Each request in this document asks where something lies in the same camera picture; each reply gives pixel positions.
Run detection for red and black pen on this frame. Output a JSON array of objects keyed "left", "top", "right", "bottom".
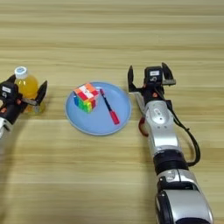
[{"left": 99, "top": 88, "right": 121, "bottom": 126}]

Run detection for colourful puzzle cube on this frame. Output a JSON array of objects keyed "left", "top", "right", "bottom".
[{"left": 73, "top": 82, "right": 101, "bottom": 114}]

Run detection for orange juice bottle white cap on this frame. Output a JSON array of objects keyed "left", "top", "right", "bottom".
[{"left": 13, "top": 66, "right": 46, "bottom": 115}]

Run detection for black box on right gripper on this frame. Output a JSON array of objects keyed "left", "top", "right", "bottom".
[{"left": 143, "top": 66, "right": 164, "bottom": 86}]

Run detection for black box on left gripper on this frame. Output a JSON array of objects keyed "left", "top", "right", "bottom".
[{"left": 0, "top": 81, "right": 18, "bottom": 102}]

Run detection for light blue round plate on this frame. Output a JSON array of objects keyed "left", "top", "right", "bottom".
[{"left": 64, "top": 81, "right": 133, "bottom": 137}]

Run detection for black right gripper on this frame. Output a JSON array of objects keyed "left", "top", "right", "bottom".
[{"left": 127, "top": 62, "right": 177, "bottom": 103}]

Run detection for red-handled scissors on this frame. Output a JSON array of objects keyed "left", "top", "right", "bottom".
[{"left": 134, "top": 91, "right": 151, "bottom": 138}]

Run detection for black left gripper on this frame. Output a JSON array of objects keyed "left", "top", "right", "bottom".
[{"left": 0, "top": 74, "right": 48, "bottom": 125}]

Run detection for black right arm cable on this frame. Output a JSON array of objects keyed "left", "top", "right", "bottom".
[{"left": 164, "top": 99, "right": 201, "bottom": 168}]

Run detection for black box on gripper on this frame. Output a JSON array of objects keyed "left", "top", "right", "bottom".
[
  {"left": 0, "top": 81, "right": 18, "bottom": 102},
  {"left": 143, "top": 66, "right": 164, "bottom": 86}
]

